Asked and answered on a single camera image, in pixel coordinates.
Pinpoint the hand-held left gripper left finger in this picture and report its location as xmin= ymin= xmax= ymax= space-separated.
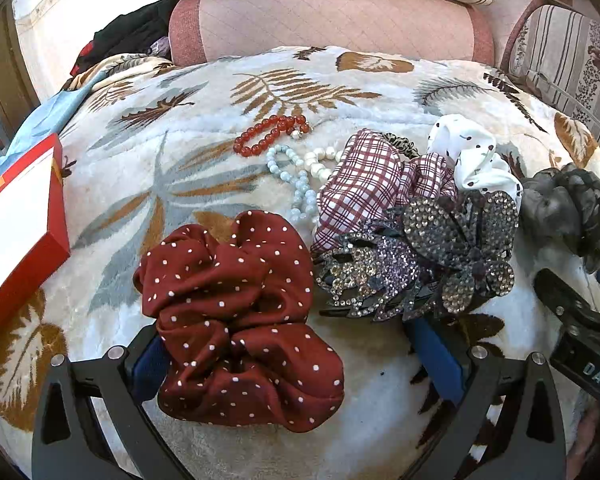
xmin=31 ymin=327 xmax=192 ymax=480

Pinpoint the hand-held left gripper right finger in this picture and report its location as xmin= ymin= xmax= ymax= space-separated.
xmin=402 ymin=317 xmax=569 ymax=480

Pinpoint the grey sheer scrunchie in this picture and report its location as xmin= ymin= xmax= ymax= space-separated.
xmin=519 ymin=162 xmax=600 ymax=273

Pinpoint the red polka dot scrunchie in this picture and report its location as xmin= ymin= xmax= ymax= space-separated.
xmin=132 ymin=210 xmax=346 ymax=433

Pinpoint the purple rhinestone leaf hair clip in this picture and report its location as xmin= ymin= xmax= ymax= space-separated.
xmin=312 ymin=232 xmax=431 ymax=321

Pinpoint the dark rhinestone flower hair clip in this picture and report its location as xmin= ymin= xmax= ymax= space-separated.
xmin=375 ymin=191 xmax=521 ymax=323

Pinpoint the white cherry print scrunchie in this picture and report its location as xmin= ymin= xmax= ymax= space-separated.
xmin=426 ymin=114 xmax=524 ymax=211

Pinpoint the red plaid scrunchie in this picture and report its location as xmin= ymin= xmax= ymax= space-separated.
xmin=310 ymin=129 xmax=458 ymax=256

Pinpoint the red white box lid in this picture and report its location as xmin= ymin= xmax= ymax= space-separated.
xmin=0 ymin=132 xmax=72 ymax=366

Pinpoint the leopard print hair tie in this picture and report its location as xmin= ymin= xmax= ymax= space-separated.
xmin=382 ymin=131 xmax=422 ymax=158

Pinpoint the person's right hand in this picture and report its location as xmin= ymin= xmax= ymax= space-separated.
xmin=574 ymin=404 xmax=600 ymax=480

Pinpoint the striped floral cushion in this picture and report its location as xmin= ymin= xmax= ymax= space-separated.
xmin=500 ymin=4 xmax=600 ymax=161

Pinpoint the leaf print blanket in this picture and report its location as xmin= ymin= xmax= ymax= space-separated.
xmin=0 ymin=45 xmax=600 ymax=480

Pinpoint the light blue cloth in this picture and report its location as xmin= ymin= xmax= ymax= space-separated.
xmin=0 ymin=77 xmax=111 ymax=196

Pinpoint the dark clothing pile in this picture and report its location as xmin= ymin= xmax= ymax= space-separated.
xmin=70 ymin=0 xmax=181 ymax=78

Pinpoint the wooden door with glass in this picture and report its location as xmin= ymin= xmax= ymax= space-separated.
xmin=0 ymin=0 xmax=41 ymax=171

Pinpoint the pink padded headboard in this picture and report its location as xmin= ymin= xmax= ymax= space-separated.
xmin=169 ymin=0 xmax=496 ymax=67

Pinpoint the pale blue bead bracelet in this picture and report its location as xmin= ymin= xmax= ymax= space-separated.
xmin=266 ymin=145 xmax=321 ymax=226

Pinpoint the red bead bracelet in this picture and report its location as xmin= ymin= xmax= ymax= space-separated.
xmin=232 ymin=115 xmax=312 ymax=157

